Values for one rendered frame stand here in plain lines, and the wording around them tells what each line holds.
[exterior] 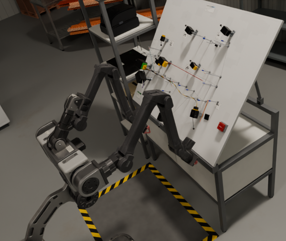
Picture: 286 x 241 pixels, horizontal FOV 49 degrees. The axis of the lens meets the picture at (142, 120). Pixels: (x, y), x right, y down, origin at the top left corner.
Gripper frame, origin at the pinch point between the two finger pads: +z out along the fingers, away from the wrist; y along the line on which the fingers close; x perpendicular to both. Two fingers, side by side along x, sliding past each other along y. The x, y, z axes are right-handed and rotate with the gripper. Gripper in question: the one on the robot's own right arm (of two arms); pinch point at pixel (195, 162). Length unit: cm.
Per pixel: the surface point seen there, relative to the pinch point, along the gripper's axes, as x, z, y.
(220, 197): 11, 56, 1
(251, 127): -48, 55, 11
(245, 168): -19, 57, -3
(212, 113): -35.4, 10.5, 17.8
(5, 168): 141, 36, 257
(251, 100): -64, 41, 16
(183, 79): -50, 8, 57
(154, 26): -83, 0, 117
